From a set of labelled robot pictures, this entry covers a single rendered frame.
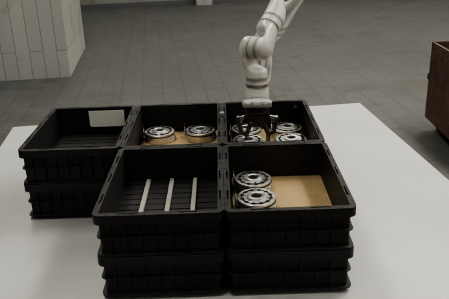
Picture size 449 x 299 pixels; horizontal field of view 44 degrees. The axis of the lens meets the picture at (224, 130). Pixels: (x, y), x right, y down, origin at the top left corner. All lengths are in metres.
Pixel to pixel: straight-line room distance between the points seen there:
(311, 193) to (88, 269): 0.63
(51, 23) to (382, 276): 5.12
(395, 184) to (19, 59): 4.93
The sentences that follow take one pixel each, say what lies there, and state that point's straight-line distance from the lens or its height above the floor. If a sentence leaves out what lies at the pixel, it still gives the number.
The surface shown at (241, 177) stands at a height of 0.86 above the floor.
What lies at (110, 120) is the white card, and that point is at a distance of 2.04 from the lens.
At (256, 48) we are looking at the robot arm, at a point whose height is 1.17.
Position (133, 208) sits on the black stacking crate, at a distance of 1.53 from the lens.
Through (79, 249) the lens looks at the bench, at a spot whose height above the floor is 0.70.
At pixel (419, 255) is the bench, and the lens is 1.60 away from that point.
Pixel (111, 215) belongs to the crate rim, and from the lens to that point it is 1.29.
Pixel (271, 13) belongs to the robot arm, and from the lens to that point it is 1.79.
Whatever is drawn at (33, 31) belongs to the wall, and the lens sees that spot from 6.20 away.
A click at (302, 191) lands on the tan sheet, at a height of 0.83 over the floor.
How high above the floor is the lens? 1.55
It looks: 21 degrees down
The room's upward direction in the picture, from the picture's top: 2 degrees counter-clockwise
